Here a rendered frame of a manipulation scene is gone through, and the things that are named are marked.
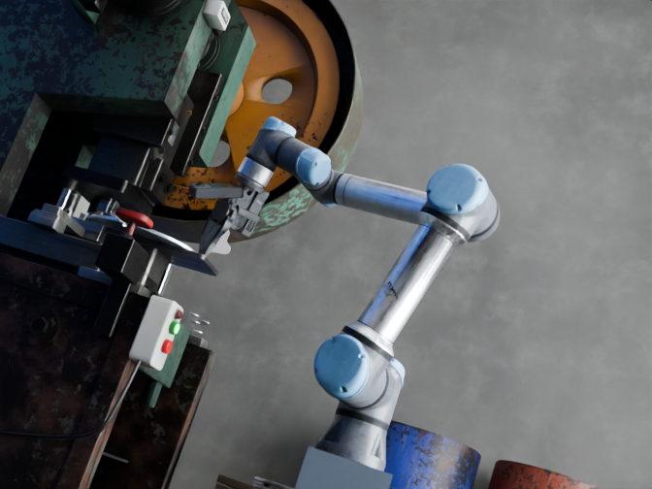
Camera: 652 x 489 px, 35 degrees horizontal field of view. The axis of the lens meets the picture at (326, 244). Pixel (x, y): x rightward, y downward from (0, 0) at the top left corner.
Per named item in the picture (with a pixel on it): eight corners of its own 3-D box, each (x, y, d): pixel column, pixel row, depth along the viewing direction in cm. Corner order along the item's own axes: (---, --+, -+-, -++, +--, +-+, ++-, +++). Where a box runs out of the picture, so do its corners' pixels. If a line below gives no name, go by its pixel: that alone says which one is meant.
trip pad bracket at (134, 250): (115, 340, 206) (151, 249, 211) (99, 328, 196) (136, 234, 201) (89, 331, 207) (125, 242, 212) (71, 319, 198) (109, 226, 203)
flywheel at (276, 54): (68, 105, 316) (194, 283, 292) (41, 74, 297) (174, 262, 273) (259, -30, 322) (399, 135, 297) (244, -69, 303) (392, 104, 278)
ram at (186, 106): (171, 211, 250) (212, 104, 257) (151, 189, 236) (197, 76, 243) (107, 194, 254) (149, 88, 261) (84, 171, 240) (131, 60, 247)
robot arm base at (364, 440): (379, 475, 223) (393, 431, 226) (385, 472, 208) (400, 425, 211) (312, 453, 224) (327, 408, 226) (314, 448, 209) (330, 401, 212)
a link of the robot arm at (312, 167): (342, 170, 236) (308, 151, 242) (324, 148, 226) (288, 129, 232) (324, 199, 235) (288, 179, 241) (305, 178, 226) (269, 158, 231)
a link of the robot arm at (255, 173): (253, 160, 232) (239, 153, 239) (243, 178, 232) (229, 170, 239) (278, 175, 236) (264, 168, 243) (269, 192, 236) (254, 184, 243)
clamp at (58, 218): (81, 251, 232) (98, 210, 235) (51, 227, 217) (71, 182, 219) (58, 244, 234) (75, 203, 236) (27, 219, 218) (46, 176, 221)
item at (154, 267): (200, 324, 239) (220, 271, 243) (183, 309, 226) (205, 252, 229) (104, 295, 245) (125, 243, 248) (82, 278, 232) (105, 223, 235)
